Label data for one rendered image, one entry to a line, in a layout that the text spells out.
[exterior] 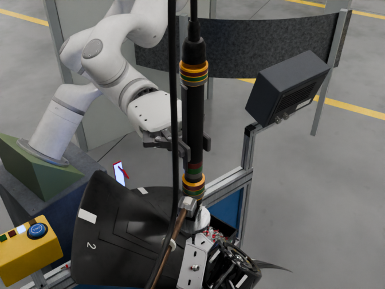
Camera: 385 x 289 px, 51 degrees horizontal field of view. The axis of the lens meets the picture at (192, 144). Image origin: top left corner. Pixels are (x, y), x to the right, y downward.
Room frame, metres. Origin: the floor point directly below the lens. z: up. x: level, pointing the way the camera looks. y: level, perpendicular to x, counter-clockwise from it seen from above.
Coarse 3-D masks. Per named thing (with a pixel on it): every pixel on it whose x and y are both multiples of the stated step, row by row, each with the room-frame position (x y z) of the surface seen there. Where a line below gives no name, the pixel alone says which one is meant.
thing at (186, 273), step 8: (192, 248) 0.48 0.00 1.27; (200, 248) 0.49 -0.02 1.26; (184, 256) 0.46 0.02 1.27; (192, 256) 0.47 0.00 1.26; (200, 256) 0.48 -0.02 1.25; (184, 264) 0.45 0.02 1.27; (192, 264) 0.46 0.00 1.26; (200, 264) 0.46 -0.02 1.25; (184, 272) 0.44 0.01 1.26; (192, 272) 0.44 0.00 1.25; (200, 272) 0.45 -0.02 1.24; (184, 280) 0.42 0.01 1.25; (192, 280) 0.43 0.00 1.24; (200, 280) 0.44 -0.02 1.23; (184, 288) 0.41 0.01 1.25; (192, 288) 0.42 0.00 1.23; (200, 288) 0.42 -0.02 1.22
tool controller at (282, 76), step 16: (288, 64) 1.25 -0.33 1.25; (304, 64) 1.27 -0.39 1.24; (320, 64) 1.28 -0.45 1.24; (256, 80) 1.20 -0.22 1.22; (272, 80) 1.16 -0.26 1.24; (288, 80) 1.17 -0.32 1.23; (304, 80) 1.19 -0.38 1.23; (320, 80) 1.25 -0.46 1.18; (256, 96) 1.19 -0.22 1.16; (272, 96) 1.14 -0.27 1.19; (288, 96) 1.15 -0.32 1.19; (304, 96) 1.23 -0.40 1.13; (256, 112) 1.19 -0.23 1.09; (272, 112) 1.14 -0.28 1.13; (288, 112) 1.21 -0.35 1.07
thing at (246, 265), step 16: (224, 240) 0.54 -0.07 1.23; (208, 256) 0.49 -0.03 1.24; (224, 256) 0.47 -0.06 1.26; (208, 272) 0.45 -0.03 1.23; (224, 272) 0.44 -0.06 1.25; (240, 272) 0.44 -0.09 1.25; (256, 272) 0.47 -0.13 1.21; (208, 288) 0.43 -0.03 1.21; (224, 288) 0.42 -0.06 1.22; (240, 288) 0.43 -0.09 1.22
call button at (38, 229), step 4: (36, 224) 0.69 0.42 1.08; (40, 224) 0.69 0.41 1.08; (32, 228) 0.68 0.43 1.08; (36, 228) 0.68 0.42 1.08; (40, 228) 0.68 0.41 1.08; (44, 228) 0.68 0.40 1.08; (32, 232) 0.67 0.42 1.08; (36, 232) 0.67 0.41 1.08; (40, 232) 0.67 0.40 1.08; (32, 236) 0.66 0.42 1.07; (36, 236) 0.66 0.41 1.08
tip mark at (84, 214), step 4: (80, 212) 0.44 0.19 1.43; (84, 212) 0.45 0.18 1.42; (88, 212) 0.45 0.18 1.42; (80, 216) 0.44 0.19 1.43; (84, 216) 0.44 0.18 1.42; (88, 216) 0.44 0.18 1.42; (92, 216) 0.45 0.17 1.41; (96, 216) 0.45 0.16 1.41; (88, 220) 0.44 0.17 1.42; (92, 220) 0.44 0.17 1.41
